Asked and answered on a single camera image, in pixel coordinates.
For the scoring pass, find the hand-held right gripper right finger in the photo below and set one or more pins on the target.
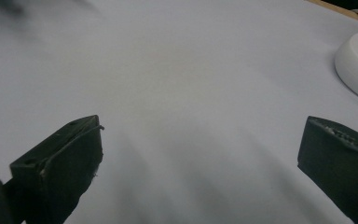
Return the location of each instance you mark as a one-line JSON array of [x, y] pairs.
[[338, 161]]

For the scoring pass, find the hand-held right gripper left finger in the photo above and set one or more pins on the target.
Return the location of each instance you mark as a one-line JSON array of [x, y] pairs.
[[62, 168]]

